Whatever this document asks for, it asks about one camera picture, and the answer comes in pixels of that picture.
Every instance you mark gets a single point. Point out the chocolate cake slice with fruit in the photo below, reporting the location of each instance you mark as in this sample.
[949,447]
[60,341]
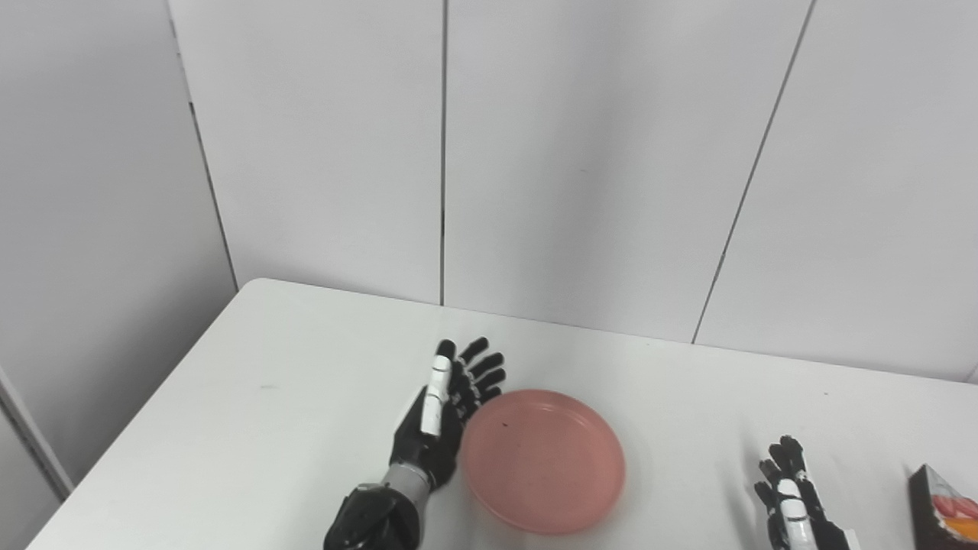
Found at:
[943,510]

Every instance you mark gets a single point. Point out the pink round plate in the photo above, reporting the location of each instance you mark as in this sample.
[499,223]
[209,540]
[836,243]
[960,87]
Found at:
[542,461]

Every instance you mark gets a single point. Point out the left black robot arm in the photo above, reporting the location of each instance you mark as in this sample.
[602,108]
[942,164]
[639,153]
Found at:
[378,512]

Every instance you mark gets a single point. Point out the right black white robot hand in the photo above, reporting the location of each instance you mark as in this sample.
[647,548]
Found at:
[795,508]

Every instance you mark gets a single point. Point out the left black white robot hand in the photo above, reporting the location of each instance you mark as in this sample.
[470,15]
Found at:
[432,428]

